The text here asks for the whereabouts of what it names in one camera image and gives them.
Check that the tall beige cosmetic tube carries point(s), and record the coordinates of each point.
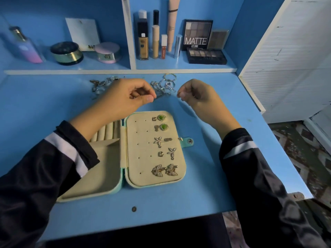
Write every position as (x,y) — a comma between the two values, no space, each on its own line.
(172,23)

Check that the black and gold round jar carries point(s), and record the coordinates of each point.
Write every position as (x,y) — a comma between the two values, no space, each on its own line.
(66,54)

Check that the gold starfish earring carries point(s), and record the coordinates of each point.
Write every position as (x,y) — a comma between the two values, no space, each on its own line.
(158,141)

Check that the purple perfume bottle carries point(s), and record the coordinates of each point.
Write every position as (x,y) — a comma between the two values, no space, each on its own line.
(28,51)

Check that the person's right thumb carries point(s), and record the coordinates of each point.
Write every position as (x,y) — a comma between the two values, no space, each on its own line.
(184,95)

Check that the green stone earring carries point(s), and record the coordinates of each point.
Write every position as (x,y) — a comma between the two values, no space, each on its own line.
(161,117)
(164,127)

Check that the gold butterfly earring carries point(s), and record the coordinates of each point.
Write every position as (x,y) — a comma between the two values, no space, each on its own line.
(158,170)
(171,170)

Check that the open black eyeshadow palette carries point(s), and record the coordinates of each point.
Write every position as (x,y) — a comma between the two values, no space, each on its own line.
(197,36)

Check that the white cabinet panel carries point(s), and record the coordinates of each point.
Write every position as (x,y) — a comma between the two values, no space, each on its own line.
(292,61)

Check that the pile of silver rings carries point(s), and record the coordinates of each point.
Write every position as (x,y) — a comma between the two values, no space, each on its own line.
(163,85)

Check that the small brown eyeshadow palette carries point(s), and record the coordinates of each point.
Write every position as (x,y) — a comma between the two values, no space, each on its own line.
(217,40)

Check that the person's left thumb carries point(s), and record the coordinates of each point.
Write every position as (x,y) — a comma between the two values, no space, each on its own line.
(146,99)

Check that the beige concealer tube black cap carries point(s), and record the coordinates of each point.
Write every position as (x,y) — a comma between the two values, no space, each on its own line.
(155,41)

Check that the teal jewelry box beige lining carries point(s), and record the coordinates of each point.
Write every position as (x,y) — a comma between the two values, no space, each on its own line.
(144,157)

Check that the silver lipstick tube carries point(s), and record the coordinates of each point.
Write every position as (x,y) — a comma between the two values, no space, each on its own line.
(178,46)

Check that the person's right forearm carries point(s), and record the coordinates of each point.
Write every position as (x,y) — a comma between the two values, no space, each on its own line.
(258,183)

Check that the pink round powder jar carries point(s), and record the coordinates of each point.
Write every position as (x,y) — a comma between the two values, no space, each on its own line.
(107,52)

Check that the person's right hand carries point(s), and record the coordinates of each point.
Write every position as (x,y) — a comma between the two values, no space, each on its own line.
(206,103)

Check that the person's left hand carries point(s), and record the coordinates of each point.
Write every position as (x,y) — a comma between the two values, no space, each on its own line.
(119,98)

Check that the foundation bottle with white cap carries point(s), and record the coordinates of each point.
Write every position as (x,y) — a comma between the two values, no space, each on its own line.
(143,38)

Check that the blue shelf unit white edges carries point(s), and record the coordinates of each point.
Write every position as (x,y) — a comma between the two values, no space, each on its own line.
(181,71)

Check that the person's left forearm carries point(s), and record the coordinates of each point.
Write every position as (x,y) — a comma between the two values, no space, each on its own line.
(51,165)

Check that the person's black trousers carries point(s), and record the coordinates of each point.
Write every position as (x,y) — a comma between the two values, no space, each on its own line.
(155,235)

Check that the white card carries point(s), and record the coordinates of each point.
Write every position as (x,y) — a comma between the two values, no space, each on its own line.
(82,33)

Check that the red lip gloss white cap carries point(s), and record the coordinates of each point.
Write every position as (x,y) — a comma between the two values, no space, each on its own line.
(164,47)

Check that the patterned rug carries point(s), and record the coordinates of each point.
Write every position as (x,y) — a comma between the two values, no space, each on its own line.
(305,157)

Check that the gold leaf earring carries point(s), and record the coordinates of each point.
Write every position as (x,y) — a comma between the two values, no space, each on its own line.
(171,153)

